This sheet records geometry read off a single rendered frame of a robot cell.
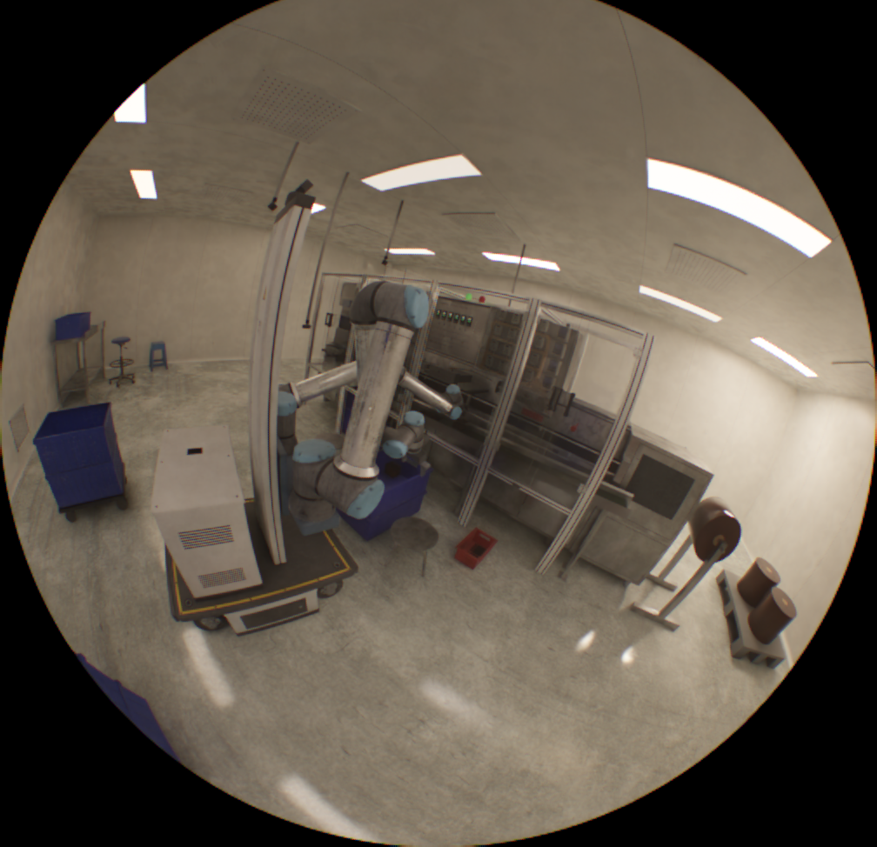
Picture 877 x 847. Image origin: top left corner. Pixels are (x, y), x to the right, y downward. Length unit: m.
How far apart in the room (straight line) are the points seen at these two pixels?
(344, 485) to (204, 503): 0.48
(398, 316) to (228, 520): 0.85
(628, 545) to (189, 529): 2.53
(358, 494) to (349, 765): 1.21
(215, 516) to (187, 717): 1.04
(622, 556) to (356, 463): 2.08
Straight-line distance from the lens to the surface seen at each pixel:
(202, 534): 1.09
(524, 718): 1.69
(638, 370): 1.72
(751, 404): 5.64
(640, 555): 2.43
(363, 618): 1.66
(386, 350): 0.78
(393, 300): 0.80
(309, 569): 1.43
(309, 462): 0.94
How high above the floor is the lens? 1.48
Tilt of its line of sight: 18 degrees down
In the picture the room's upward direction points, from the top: 15 degrees clockwise
